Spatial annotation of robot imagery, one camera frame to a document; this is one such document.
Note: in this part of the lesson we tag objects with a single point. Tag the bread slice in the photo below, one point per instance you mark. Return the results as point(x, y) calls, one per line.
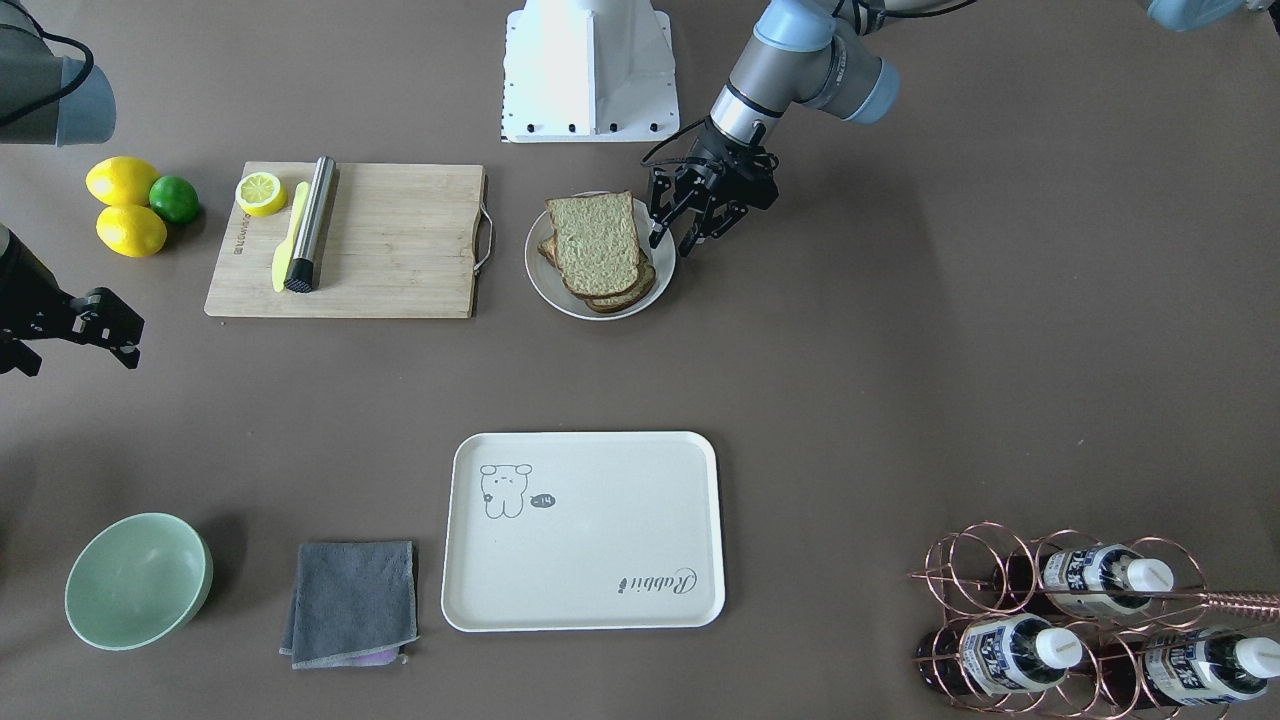
point(596, 243)
point(619, 301)

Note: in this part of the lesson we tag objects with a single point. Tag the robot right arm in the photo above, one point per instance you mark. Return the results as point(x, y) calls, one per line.
point(53, 94)

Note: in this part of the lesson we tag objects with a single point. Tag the white round plate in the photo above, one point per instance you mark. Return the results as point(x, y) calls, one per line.
point(548, 282)

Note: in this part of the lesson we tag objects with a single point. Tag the wooden cutting board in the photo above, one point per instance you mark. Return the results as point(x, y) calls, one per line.
point(399, 241)

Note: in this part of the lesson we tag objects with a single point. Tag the copper wire bottle rack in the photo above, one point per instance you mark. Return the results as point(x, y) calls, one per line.
point(1074, 626)

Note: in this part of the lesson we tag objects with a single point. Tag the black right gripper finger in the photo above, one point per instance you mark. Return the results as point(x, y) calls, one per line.
point(113, 323)
point(126, 352)

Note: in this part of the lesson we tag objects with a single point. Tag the yellow knife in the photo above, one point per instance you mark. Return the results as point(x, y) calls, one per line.
point(283, 253)

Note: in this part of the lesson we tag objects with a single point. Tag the green lime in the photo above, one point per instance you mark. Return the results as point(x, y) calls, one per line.
point(174, 199)

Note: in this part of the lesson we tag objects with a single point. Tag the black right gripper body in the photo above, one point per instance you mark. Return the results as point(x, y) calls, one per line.
point(30, 290)

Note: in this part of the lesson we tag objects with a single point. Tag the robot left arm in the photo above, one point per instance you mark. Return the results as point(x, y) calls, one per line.
point(869, 134)

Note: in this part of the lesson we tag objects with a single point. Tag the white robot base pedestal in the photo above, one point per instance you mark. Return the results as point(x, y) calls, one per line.
point(588, 71)

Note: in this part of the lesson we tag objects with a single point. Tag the dark drink bottle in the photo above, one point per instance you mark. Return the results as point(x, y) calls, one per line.
point(1174, 669)
point(1102, 581)
point(1013, 654)

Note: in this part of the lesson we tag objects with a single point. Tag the steel cylinder black cap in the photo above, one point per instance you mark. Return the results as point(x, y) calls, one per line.
point(300, 273)

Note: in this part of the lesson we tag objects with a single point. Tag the cream rectangular tray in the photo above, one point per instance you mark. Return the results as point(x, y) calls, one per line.
point(562, 531)

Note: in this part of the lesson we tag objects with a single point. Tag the yellow lemon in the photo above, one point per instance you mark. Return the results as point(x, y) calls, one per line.
point(122, 180)
point(131, 230)

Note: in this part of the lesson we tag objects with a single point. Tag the grey folded cloth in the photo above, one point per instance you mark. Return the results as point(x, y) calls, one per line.
point(353, 604)

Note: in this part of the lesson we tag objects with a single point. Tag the green bowl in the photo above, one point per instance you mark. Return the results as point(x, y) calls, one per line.
point(138, 580)

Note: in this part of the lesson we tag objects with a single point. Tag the half lemon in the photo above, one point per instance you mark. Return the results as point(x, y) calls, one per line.
point(260, 194)

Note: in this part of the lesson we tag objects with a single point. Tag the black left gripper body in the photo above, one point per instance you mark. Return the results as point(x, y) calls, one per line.
point(712, 163)

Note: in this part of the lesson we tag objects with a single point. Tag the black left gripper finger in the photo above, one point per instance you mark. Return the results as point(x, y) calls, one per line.
point(709, 224)
point(664, 214)

